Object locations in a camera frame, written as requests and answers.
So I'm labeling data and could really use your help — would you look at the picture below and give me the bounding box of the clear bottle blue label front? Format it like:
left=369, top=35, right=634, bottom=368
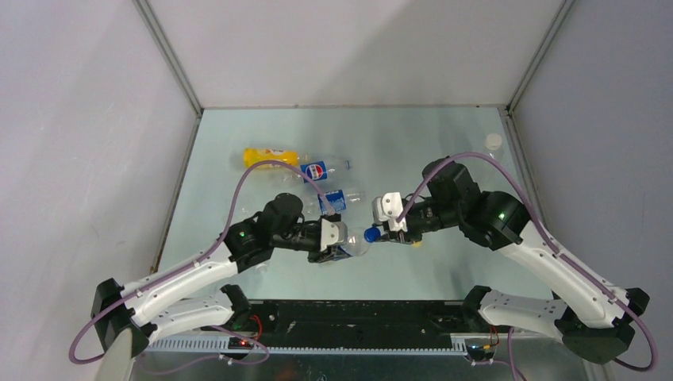
left=336, top=227, right=371, bottom=260

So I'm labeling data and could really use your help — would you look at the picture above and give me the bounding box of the clear bottle blue label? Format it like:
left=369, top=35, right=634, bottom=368
left=336, top=227, right=371, bottom=260
left=308, top=187, right=366, bottom=214

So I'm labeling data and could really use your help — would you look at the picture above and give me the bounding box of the blue bottle cap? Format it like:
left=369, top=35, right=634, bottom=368
left=363, top=226, right=381, bottom=243

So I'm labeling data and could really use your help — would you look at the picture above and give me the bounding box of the clear bottle without label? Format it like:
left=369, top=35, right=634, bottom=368
left=481, top=133, right=505, bottom=163

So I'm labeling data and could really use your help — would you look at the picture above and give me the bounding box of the white bottle cap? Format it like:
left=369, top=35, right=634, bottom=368
left=484, top=133, right=503, bottom=151

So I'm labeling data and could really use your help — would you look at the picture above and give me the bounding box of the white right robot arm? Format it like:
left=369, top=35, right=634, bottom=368
left=365, top=160, right=649, bottom=364

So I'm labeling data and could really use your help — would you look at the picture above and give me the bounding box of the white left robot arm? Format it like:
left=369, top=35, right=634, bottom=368
left=91, top=193, right=348, bottom=356

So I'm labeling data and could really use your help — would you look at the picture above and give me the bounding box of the clear bottle blue label middle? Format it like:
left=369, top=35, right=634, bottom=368
left=308, top=187, right=366, bottom=214

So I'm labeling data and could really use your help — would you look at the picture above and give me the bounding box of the clear Pepsi label bottle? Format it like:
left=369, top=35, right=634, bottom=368
left=289, top=153, right=353, bottom=183

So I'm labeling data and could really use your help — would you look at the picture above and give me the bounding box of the yellow label bottle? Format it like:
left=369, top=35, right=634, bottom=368
left=243, top=148, right=300, bottom=168

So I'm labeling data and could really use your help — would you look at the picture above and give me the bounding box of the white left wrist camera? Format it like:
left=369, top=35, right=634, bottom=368
left=320, top=219, right=348, bottom=252

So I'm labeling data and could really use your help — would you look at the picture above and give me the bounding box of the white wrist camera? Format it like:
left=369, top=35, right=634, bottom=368
left=371, top=192, right=408, bottom=232
left=320, top=219, right=348, bottom=252

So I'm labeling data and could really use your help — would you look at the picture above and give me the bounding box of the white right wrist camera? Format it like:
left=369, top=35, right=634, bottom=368
left=371, top=192, right=408, bottom=232

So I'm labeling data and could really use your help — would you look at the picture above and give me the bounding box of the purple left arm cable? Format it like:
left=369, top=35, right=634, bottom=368
left=68, top=160, right=336, bottom=365

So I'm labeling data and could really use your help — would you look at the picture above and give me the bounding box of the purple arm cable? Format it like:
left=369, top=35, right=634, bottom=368
left=68, top=160, right=336, bottom=365
left=397, top=152, right=660, bottom=373

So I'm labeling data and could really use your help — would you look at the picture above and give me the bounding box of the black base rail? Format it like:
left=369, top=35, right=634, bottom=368
left=224, top=299, right=490, bottom=348

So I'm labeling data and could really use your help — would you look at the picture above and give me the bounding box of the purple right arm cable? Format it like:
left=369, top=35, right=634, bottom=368
left=397, top=152, right=660, bottom=373

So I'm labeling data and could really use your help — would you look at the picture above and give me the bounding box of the white cable duct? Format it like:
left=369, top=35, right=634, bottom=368
left=144, top=335, right=467, bottom=356

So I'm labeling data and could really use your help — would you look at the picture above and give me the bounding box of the aluminium corner post right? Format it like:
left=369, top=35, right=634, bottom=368
left=506, top=0, right=577, bottom=115

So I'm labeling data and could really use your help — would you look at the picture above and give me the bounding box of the aluminium corner post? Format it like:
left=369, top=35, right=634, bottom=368
left=133, top=0, right=204, bottom=117
left=506, top=0, right=577, bottom=115

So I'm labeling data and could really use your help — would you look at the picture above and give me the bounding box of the aluminium corner post left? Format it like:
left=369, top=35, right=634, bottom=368
left=133, top=0, right=204, bottom=117

